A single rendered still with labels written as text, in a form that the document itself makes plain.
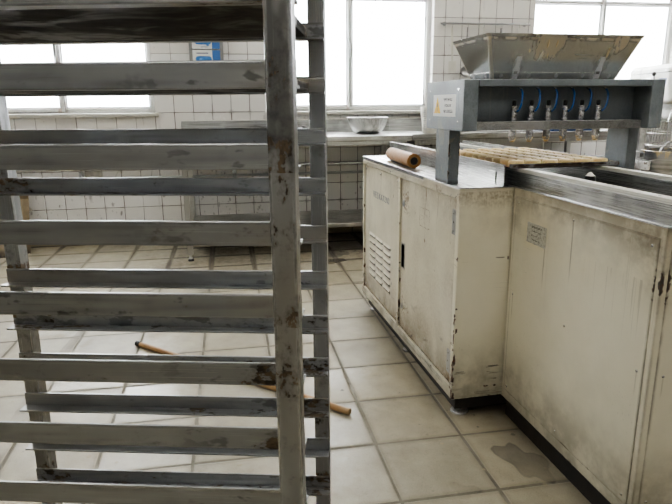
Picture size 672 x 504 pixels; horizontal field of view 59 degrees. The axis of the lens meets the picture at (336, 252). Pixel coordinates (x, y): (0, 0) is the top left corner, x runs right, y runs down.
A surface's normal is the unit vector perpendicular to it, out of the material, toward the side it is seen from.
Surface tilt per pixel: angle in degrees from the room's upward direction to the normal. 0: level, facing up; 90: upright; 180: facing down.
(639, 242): 90
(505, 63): 115
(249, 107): 90
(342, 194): 90
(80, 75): 90
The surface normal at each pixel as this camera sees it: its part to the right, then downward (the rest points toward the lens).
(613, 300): -0.98, 0.06
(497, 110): 0.21, 0.24
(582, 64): 0.19, 0.62
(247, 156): -0.06, 0.25
